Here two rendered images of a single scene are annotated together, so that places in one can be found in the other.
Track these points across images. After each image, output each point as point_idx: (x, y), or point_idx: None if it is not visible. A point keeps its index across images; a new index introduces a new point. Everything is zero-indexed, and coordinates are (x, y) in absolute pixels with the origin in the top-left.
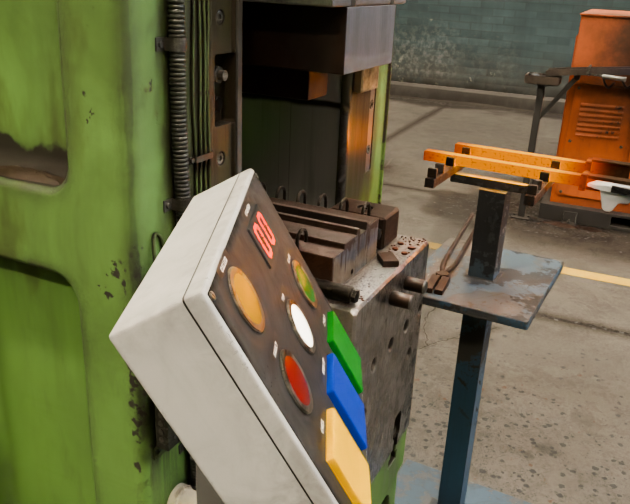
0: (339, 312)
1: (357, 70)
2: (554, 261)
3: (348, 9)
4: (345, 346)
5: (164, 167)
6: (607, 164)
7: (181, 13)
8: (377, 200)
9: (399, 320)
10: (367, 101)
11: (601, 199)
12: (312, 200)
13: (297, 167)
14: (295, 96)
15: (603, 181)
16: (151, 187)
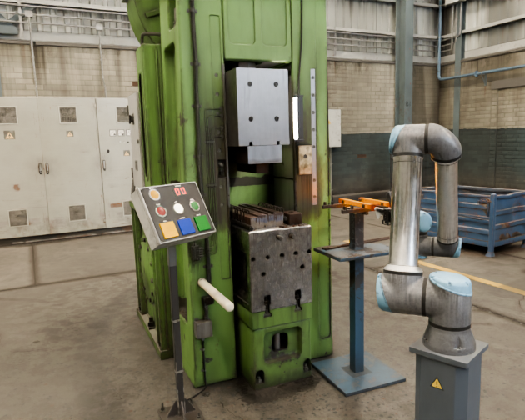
0: (247, 232)
1: (257, 162)
2: None
3: (247, 147)
4: (201, 221)
5: (197, 185)
6: None
7: (198, 149)
8: (328, 218)
9: (287, 248)
10: (310, 178)
11: (376, 213)
12: None
13: (287, 201)
14: (254, 172)
15: (377, 207)
16: None
